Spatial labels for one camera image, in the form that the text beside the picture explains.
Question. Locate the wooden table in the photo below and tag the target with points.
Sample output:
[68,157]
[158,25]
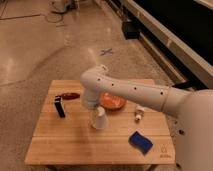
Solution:
[73,141]

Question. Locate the black eraser block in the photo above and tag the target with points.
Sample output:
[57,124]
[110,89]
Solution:
[59,106]

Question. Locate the black box on floor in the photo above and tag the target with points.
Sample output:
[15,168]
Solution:
[129,31]

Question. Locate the orange ceramic bowl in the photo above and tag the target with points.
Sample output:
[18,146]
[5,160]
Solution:
[112,102]

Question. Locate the white tube with label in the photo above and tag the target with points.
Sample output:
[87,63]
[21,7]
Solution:
[139,112]

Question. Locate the reddish brown oval object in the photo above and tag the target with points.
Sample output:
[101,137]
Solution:
[70,96]

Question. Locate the blue sponge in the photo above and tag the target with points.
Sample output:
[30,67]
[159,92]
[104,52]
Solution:
[140,142]

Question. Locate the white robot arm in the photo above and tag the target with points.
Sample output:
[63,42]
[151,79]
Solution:
[193,109]

